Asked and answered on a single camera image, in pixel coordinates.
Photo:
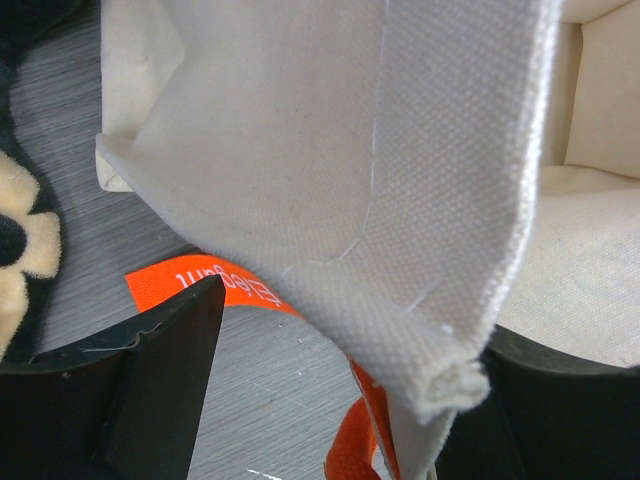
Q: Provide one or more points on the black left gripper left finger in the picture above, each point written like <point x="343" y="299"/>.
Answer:
<point x="123" y="403"/>

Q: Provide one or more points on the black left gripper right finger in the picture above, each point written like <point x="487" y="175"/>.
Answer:
<point x="549" y="415"/>

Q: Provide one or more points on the beige canvas tote bag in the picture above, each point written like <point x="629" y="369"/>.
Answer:
<point x="406" y="176"/>

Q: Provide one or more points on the dark floral plush blanket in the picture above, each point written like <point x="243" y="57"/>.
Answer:
<point x="31" y="232"/>

